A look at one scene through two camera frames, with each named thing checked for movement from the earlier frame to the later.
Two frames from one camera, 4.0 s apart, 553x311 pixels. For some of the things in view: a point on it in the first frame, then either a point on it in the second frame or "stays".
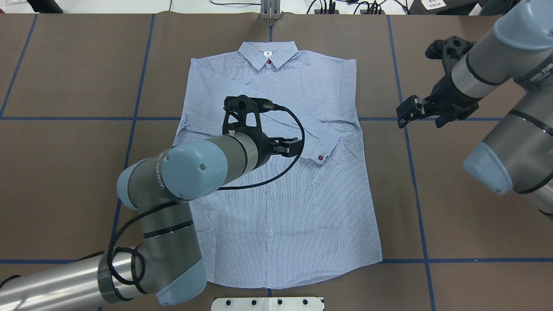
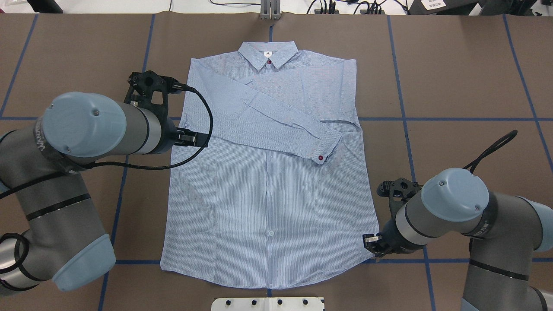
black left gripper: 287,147 → 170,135
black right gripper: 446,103 → 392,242
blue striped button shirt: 292,220 stays
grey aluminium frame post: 270,9 stays
